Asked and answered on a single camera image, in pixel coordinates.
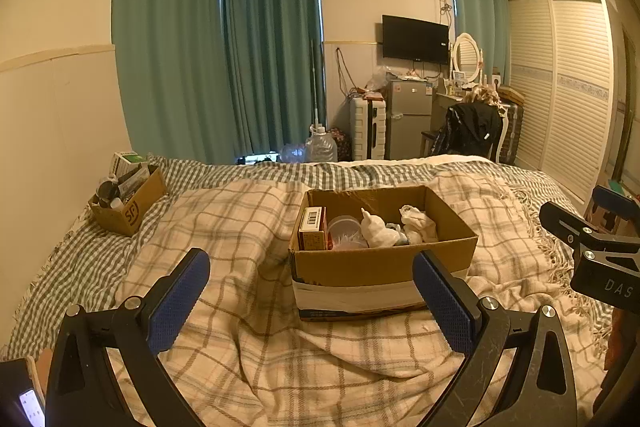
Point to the white cloth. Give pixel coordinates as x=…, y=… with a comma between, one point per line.
x=420, y=222

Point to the white hard suitcase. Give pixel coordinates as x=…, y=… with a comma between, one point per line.
x=367, y=127

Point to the silver small fridge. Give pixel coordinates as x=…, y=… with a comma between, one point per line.
x=407, y=122

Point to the brown suitcase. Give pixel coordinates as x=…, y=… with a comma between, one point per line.
x=515, y=132

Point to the wide teal curtain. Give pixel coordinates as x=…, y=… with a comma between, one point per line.
x=170, y=37

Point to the dark teal curtain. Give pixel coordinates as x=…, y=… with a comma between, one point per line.
x=275, y=42

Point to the beige plaid blanket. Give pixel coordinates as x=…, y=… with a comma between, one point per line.
x=225, y=232

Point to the clear plastic cotton swab jar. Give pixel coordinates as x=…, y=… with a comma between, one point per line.
x=345, y=232

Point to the light teal curtain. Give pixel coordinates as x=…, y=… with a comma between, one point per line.
x=480, y=17

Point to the large cardboard box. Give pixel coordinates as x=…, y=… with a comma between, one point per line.
x=360, y=272

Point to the small cardboard box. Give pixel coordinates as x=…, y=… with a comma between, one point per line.
x=132, y=214

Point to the white plush toy blue star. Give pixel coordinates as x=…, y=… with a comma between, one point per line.
x=377, y=232

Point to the dark floral bag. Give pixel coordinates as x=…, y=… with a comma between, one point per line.
x=340, y=142

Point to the white dressing table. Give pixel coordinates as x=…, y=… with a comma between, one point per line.
x=442, y=102

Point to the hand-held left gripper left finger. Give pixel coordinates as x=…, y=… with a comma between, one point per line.
x=177, y=302

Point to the clear plastic bag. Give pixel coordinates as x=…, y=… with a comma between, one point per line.
x=379, y=78

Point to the black jacket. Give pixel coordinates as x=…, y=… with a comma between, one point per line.
x=472, y=127

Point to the white oval vanity mirror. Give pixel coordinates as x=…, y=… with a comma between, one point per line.
x=467, y=54

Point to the black round jar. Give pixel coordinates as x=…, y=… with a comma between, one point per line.
x=107, y=193

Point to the brown paper carton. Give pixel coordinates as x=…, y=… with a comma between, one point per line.
x=312, y=227

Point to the clear empty plastic bottles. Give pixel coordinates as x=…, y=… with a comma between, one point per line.
x=292, y=153

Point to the white louvered wardrobe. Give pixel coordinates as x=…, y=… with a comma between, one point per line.
x=570, y=97

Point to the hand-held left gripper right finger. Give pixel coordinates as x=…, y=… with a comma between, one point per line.
x=442, y=302

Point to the black wall television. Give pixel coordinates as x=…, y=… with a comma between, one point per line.
x=415, y=39

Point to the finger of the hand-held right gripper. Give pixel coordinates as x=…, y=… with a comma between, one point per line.
x=567, y=222
x=612, y=203

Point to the large clear water jug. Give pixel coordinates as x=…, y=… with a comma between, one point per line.
x=321, y=148

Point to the white chair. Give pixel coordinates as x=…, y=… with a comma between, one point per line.
x=502, y=137

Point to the white and green carton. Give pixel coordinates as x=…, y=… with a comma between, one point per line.
x=127, y=162

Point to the black smartphone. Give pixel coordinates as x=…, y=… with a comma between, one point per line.
x=15, y=387

